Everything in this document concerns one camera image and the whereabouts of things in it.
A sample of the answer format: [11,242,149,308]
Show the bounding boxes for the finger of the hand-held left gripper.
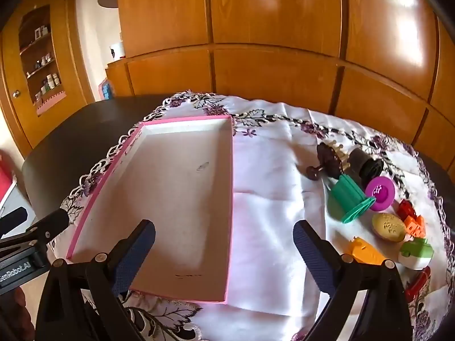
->
[21,208,70,247]
[0,207,28,238]

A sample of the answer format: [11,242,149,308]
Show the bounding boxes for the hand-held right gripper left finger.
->
[34,219,157,341]

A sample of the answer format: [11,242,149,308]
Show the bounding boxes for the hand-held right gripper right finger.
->
[292,219,420,341]

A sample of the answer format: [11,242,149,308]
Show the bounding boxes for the orange plastic piece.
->
[346,237,386,265]

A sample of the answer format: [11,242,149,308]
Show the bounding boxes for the pink cardboard box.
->
[66,114,236,306]

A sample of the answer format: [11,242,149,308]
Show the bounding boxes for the green ribbed plastic piece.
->
[330,174,377,224]

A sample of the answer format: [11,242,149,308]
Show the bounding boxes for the yellow oval plastic piece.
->
[371,212,407,244]

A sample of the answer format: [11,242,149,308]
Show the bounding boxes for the purple sink strainer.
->
[364,176,396,212]

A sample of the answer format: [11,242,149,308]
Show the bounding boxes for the brown hair brush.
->
[306,141,351,182]

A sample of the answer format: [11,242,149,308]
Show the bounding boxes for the green and white plug-in device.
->
[397,237,435,271]

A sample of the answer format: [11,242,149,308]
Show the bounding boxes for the black cylinder with clear cap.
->
[346,148,385,186]

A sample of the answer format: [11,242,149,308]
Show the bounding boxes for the red toy block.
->
[397,199,417,221]

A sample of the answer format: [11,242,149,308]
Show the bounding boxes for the orange toy block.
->
[403,215,427,238]

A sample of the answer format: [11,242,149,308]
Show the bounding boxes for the red plastic piece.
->
[405,266,432,301]

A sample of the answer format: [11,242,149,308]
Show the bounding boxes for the red cloth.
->
[0,150,17,205]

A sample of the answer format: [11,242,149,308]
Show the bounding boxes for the white floral embroidered tablecloth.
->
[59,92,449,341]

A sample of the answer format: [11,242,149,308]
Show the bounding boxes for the bottles on cabinet shelves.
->
[25,25,64,105]

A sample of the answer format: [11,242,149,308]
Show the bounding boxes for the wooden shelf cabinet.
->
[0,0,91,159]

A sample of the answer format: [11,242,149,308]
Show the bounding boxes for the wooden wardrobe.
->
[106,0,455,173]

